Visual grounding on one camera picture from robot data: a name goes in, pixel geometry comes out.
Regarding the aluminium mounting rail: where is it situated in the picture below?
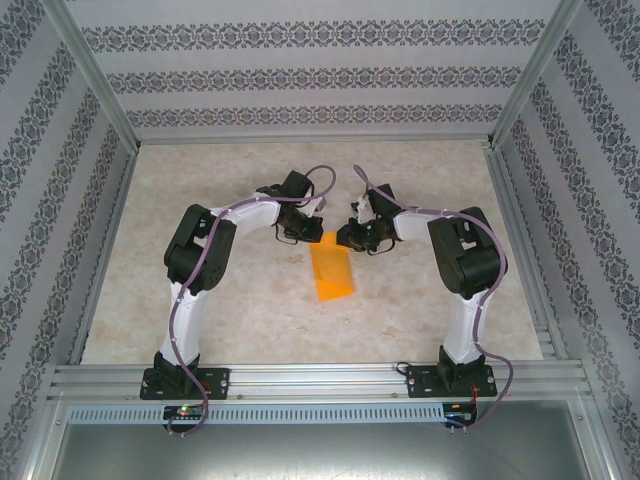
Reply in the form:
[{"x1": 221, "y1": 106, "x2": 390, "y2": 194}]
[{"x1": 47, "y1": 363, "x2": 590, "y2": 402}]

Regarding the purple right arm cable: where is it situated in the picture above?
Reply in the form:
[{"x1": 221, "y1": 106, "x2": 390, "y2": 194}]
[{"x1": 352, "y1": 164, "x2": 516, "y2": 436}]

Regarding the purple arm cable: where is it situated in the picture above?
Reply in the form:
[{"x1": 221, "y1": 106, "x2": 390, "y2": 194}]
[
  {"x1": 167, "y1": 165, "x2": 337, "y2": 439},
  {"x1": 352, "y1": 164, "x2": 516, "y2": 436}
]

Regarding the grey metal sheet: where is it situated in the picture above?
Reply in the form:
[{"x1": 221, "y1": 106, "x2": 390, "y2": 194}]
[{"x1": 52, "y1": 422, "x2": 599, "y2": 480}]

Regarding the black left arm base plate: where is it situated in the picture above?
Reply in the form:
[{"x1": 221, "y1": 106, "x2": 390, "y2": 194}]
[{"x1": 138, "y1": 367, "x2": 232, "y2": 401}]

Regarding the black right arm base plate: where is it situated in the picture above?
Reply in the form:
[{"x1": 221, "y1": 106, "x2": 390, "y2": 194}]
[{"x1": 402, "y1": 364, "x2": 496, "y2": 400}]

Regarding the thin black right gripper cable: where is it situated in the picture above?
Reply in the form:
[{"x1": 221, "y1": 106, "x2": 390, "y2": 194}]
[{"x1": 367, "y1": 237, "x2": 401, "y2": 257}]

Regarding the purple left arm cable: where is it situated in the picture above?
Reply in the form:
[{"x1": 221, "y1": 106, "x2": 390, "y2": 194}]
[{"x1": 167, "y1": 165, "x2": 337, "y2": 439}]

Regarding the aluminium side rail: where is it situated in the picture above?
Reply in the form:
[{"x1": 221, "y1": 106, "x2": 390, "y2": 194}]
[{"x1": 67, "y1": 144, "x2": 141, "y2": 366}]

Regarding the orange cloth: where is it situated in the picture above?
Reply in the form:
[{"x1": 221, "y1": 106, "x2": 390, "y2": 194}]
[{"x1": 308, "y1": 230, "x2": 355, "y2": 303}]

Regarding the slotted grey cable duct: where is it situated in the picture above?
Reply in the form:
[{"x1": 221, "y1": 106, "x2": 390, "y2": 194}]
[{"x1": 67, "y1": 403, "x2": 446, "y2": 424}]

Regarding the aluminium frame bar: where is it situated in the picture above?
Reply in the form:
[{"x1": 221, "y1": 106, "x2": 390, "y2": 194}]
[
  {"x1": 19, "y1": 392, "x2": 71, "y2": 480},
  {"x1": 568, "y1": 397, "x2": 620, "y2": 480}
]

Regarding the aluminium back rail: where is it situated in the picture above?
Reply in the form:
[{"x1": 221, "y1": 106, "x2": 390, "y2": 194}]
[{"x1": 134, "y1": 133, "x2": 494, "y2": 147}]

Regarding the aluminium frame post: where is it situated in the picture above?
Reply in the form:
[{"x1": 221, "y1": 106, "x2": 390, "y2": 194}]
[
  {"x1": 485, "y1": 0, "x2": 585, "y2": 149},
  {"x1": 39, "y1": 0, "x2": 142, "y2": 151}
]

